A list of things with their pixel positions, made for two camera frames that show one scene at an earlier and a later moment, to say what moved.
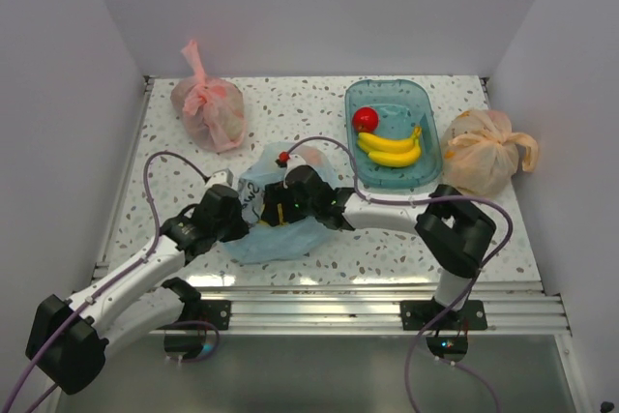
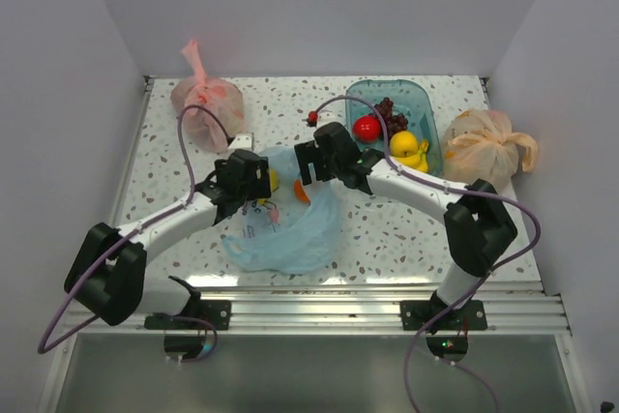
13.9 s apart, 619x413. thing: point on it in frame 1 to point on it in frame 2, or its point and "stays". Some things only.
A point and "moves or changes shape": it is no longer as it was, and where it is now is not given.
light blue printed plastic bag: (268, 163) moves or changes shape
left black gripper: (240, 228) to (259, 188)
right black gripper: (277, 193) to (308, 153)
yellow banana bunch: (389, 151) to (418, 161)
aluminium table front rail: (369, 309) stays
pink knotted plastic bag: (212, 110) stays
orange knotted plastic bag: (480, 152) stays
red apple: (365, 120) moves or changes shape
